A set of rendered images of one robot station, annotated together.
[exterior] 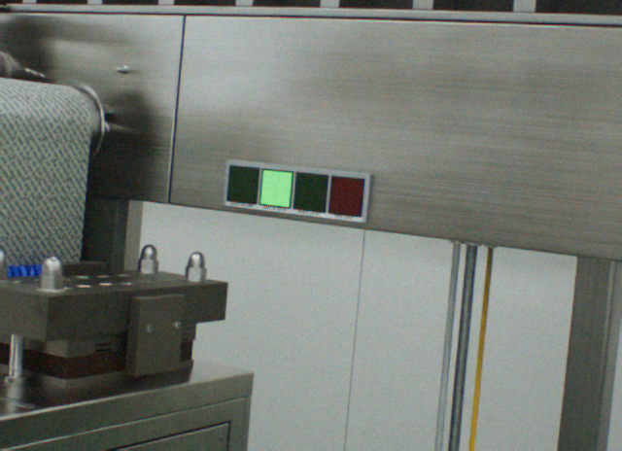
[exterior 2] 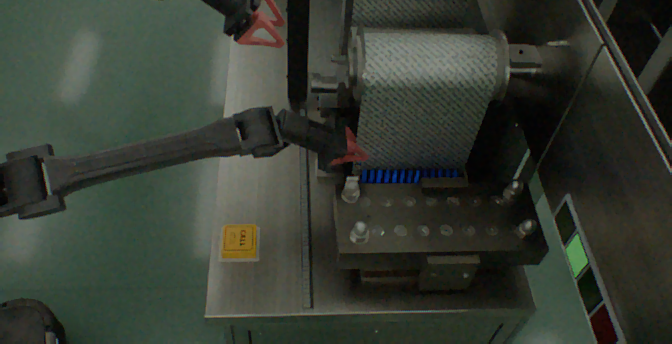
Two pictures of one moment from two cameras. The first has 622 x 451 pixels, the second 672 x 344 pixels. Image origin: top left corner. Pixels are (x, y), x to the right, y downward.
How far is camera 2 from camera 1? 1.41 m
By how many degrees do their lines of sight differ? 64
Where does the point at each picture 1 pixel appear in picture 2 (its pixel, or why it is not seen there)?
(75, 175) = (468, 121)
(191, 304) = (498, 258)
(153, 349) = (438, 282)
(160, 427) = (423, 323)
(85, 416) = (345, 318)
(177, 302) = (470, 265)
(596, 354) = not seen: outside the picture
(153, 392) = (415, 312)
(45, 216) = (431, 142)
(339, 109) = (639, 270)
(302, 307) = not seen: outside the picture
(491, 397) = not seen: outside the picture
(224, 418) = (495, 323)
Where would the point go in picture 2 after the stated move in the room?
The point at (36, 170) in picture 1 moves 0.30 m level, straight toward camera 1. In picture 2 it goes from (424, 119) to (313, 213)
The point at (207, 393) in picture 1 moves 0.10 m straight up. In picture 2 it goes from (476, 314) to (490, 292)
